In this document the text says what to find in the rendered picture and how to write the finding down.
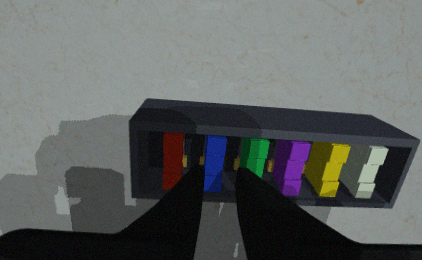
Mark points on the green rectangular block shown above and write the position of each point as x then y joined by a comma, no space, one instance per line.
253,154

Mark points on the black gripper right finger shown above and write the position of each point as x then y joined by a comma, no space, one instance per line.
275,228

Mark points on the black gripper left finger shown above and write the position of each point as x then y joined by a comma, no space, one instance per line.
167,231

